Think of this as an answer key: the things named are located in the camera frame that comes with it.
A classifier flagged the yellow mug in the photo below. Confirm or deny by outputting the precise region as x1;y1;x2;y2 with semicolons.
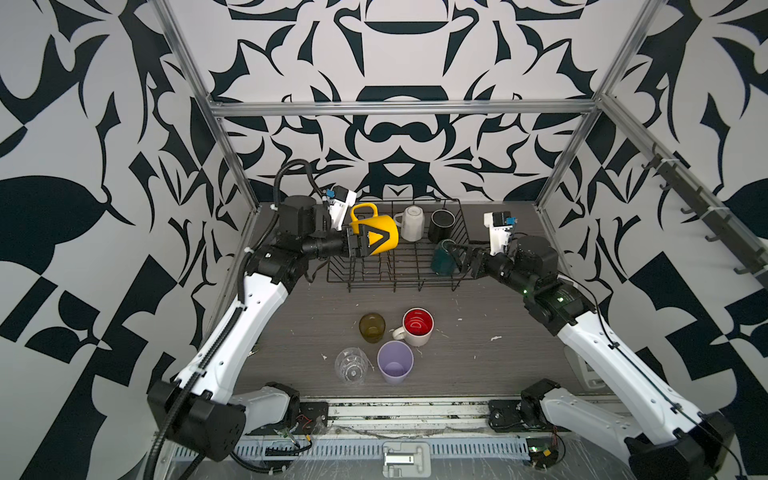
350;203;400;256

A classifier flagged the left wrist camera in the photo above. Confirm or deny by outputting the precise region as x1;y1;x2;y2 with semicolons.
325;185;357;231

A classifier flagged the white mug red inside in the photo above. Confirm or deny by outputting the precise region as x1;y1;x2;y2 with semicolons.
392;307;435;347

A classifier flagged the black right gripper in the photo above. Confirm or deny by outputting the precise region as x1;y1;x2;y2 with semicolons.
450;238;539;300

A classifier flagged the lilac plastic cup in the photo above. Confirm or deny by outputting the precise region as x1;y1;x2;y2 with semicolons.
377;340;414;385

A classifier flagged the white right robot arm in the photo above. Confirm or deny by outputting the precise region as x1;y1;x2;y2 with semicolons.
449;236;735;479

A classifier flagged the white faceted mug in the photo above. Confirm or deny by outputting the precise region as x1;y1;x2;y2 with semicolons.
393;205;425;243

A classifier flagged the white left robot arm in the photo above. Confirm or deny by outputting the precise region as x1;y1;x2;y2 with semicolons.
145;190;399;479

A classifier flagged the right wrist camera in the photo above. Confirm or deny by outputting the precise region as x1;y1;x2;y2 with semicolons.
483;211;517;255

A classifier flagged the black mug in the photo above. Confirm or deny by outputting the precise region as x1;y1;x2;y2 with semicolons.
428;209;456;244

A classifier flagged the clear glass cup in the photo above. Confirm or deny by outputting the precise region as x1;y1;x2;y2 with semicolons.
334;347;371;385

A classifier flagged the olive green glass cup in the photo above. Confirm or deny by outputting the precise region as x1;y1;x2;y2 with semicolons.
358;312;386;344

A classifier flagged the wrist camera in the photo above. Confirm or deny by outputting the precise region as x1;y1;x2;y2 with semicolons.
483;211;517;255
325;185;357;231

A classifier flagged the cream mug dark green outside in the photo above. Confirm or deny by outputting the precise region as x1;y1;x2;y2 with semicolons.
430;239;457;277

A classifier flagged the white cable duct strip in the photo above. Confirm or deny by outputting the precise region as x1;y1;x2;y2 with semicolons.
239;436;532;462

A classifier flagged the black wire dish rack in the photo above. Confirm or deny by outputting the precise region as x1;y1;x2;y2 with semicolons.
326;199;469;292

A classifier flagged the silver latch bracket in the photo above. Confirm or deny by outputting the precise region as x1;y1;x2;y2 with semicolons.
382;441;432;479

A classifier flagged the white wall switch box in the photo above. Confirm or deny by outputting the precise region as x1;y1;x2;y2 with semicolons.
564;346;608;391

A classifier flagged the grey wall hook rail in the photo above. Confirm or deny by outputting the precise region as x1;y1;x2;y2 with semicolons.
641;143;768;277

